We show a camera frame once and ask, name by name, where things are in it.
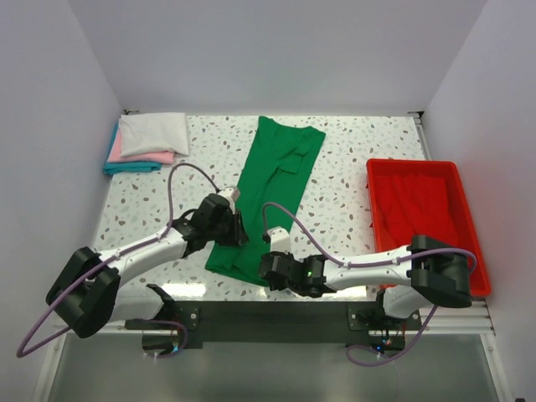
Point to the folded white t shirt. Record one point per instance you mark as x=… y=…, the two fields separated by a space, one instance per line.
x=154 y=132

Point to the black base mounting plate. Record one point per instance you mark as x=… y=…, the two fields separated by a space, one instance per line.
x=342 y=322

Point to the red t shirt in bin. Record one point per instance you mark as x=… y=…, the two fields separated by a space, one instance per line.
x=414 y=204

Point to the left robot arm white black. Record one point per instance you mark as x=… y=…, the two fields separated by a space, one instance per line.
x=88 y=293

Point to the red plastic bin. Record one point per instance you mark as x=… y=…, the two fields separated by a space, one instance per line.
x=459 y=208

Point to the folded teal t shirt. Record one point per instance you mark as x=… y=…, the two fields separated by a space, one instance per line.
x=112 y=168

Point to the folded pink t shirt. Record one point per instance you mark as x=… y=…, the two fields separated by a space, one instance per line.
x=115 y=153

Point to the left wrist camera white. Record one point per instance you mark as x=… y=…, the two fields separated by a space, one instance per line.
x=231 y=194

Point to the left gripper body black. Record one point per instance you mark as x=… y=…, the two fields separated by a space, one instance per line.
x=236 y=228

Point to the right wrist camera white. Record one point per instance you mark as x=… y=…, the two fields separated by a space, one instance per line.
x=279 y=240

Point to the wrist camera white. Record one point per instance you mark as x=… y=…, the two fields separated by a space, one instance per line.
x=231 y=194
x=279 y=240

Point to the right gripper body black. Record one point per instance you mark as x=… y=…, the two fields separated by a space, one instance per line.
x=268 y=272

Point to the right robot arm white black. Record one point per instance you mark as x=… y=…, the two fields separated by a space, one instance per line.
x=424 y=273

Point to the green t shirt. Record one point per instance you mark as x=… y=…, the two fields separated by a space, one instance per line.
x=277 y=169

